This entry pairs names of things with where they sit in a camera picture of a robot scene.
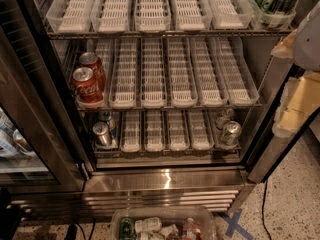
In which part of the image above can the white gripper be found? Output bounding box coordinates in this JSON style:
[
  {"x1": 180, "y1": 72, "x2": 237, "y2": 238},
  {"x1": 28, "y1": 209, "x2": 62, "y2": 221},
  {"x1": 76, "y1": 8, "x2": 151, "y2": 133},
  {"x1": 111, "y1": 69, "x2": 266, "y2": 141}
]
[{"x1": 271, "y1": 1, "x2": 320, "y2": 138}]

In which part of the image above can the middle shelf tray far right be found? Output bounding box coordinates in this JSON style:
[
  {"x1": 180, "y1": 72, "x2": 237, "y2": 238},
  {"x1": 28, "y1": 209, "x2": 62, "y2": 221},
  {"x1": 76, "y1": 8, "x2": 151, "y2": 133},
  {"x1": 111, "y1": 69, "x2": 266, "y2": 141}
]
[{"x1": 210, "y1": 37, "x2": 259, "y2": 106}]

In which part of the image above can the rear silver green can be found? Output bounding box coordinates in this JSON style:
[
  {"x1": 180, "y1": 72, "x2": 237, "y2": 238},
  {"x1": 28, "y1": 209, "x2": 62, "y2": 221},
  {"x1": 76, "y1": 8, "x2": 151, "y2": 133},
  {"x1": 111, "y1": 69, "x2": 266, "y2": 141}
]
[{"x1": 214, "y1": 108, "x2": 235, "y2": 130}]

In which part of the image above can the silver green can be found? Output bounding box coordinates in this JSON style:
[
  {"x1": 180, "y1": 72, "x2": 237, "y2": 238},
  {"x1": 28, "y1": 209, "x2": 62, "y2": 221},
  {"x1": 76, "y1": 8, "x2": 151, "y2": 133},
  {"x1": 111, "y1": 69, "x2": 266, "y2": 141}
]
[
  {"x1": 214, "y1": 108, "x2": 235, "y2": 130},
  {"x1": 219, "y1": 121, "x2": 242, "y2": 147}
]

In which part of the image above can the fridge door right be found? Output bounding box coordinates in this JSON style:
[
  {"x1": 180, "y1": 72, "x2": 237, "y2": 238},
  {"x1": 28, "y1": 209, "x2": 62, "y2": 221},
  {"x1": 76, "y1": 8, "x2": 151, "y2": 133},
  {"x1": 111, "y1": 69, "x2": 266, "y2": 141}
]
[{"x1": 249, "y1": 56, "x2": 320, "y2": 183}]

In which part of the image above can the front silver green can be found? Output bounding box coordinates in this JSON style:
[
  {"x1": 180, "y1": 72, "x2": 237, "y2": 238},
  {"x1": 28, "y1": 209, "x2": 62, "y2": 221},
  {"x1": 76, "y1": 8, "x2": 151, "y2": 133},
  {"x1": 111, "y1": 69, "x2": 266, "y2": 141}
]
[{"x1": 219, "y1": 121, "x2": 242, "y2": 147}]

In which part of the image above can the stainless steel fridge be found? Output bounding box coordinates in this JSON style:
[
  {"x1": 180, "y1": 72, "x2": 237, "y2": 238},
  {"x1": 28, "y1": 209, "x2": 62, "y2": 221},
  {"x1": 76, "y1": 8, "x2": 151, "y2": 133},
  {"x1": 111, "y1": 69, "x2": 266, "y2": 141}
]
[{"x1": 9, "y1": 0, "x2": 301, "y2": 218}]

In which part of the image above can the middle shelf tray with colas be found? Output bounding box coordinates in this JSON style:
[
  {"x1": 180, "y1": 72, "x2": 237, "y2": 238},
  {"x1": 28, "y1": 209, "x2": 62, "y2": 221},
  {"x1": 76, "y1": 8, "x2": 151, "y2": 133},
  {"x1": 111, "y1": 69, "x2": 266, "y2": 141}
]
[{"x1": 76, "y1": 39, "x2": 113, "y2": 109}]

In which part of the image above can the rear silver blue can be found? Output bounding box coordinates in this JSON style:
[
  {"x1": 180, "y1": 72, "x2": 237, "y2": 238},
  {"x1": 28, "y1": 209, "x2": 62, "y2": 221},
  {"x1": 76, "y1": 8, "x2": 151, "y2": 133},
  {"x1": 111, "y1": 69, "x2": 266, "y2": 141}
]
[{"x1": 98, "y1": 111, "x2": 117, "y2": 139}]

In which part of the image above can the silver blue can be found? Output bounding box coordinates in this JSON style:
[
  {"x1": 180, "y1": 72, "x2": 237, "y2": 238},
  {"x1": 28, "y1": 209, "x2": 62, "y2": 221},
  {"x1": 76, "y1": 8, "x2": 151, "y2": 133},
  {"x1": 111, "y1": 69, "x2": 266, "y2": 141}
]
[
  {"x1": 98, "y1": 111, "x2": 117, "y2": 139},
  {"x1": 93, "y1": 121, "x2": 111, "y2": 146}
]

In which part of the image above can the front silver blue can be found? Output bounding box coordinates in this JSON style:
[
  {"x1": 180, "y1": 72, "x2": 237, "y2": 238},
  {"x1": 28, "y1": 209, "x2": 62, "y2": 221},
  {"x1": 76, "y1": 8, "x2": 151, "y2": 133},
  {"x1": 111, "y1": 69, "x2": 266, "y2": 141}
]
[{"x1": 93, "y1": 121, "x2": 111, "y2": 146}]

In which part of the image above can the rear red cola can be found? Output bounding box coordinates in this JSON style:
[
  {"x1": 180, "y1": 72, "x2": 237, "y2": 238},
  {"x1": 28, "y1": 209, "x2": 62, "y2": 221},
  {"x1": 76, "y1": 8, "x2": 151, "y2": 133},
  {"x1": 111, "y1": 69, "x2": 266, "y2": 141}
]
[{"x1": 79, "y1": 52, "x2": 106, "y2": 91}]

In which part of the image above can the red cola can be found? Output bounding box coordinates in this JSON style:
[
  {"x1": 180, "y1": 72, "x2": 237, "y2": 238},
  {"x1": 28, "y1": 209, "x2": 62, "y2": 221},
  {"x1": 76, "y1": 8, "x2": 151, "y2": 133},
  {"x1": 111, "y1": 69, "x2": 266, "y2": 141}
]
[
  {"x1": 72, "y1": 67, "x2": 103, "y2": 103},
  {"x1": 79, "y1": 52, "x2": 106, "y2": 91}
]

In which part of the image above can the front red cola can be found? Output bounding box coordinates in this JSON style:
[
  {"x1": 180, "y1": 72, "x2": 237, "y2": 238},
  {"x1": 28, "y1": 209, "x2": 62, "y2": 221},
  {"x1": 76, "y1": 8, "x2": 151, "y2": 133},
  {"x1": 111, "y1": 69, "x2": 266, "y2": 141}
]
[{"x1": 72, "y1": 67, "x2": 103, "y2": 103}]

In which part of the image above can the top shelf tray far left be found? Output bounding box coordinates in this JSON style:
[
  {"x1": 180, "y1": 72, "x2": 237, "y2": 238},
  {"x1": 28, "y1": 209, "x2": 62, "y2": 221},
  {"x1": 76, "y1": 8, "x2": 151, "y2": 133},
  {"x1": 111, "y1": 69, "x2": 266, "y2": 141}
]
[{"x1": 46, "y1": 0, "x2": 94, "y2": 33}]

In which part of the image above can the glass fridge door left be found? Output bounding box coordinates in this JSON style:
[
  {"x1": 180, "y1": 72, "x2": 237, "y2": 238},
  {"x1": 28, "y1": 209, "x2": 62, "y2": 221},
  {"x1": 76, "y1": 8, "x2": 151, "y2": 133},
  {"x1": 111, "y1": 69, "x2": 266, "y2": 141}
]
[{"x1": 0, "y1": 0, "x2": 85, "y2": 193}]

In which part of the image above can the blue tape cross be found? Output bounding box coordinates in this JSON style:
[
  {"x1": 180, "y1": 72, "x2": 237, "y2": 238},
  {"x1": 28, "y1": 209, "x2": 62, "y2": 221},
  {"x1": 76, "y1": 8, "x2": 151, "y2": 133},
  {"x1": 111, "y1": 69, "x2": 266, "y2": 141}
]
[{"x1": 219, "y1": 208, "x2": 254, "y2": 240}]

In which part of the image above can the red bottle in bin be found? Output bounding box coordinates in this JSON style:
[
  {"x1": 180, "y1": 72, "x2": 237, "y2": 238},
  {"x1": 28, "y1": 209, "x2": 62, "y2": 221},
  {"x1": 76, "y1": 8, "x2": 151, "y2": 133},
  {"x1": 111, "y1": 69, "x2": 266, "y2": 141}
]
[{"x1": 182, "y1": 218, "x2": 201, "y2": 240}]

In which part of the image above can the clear plastic bin on floor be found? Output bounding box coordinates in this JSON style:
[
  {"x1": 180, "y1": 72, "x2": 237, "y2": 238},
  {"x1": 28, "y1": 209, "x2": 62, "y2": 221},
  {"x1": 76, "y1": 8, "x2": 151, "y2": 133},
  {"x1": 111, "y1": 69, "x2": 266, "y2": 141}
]
[{"x1": 110, "y1": 206, "x2": 217, "y2": 240}]

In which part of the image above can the white carton in bin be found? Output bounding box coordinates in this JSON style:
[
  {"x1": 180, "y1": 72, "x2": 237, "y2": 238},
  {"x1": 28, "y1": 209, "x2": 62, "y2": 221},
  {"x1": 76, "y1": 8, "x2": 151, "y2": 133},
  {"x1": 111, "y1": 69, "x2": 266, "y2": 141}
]
[{"x1": 135, "y1": 217, "x2": 162, "y2": 233}]

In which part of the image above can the green bottle in bin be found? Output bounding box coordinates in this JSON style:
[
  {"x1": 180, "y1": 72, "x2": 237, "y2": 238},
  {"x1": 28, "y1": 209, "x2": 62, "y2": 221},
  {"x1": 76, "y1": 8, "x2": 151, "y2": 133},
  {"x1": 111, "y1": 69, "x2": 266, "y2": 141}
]
[{"x1": 119, "y1": 217, "x2": 135, "y2": 240}]

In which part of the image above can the black cable on floor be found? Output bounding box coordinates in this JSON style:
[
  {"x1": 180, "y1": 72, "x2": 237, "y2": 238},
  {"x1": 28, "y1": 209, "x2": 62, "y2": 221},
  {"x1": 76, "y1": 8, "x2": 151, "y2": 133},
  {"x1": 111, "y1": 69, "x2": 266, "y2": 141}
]
[{"x1": 260, "y1": 179, "x2": 273, "y2": 240}]

